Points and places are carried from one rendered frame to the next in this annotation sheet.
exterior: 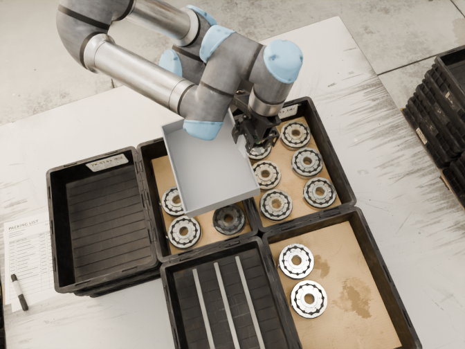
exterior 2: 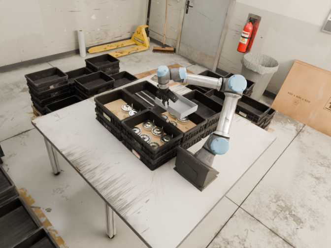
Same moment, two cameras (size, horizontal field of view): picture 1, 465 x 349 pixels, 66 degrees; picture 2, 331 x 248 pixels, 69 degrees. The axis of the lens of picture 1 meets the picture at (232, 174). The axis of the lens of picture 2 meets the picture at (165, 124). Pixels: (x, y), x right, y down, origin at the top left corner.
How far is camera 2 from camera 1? 1.90 m
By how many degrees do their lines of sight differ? 70
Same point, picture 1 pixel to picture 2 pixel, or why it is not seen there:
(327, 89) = (148, 197)
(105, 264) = not seen: hidden behind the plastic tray
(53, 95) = (317, 225)
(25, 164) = (249, 130)
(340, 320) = (115, 108)
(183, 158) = (184, 105)
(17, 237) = not seen: hidden behind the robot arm
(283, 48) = (163, 68)
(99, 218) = (203, 112)
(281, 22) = not seen: outside the picture
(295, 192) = (143, 132)
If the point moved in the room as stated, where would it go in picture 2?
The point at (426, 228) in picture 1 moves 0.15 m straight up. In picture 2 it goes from (85, 150) to (83, 136)
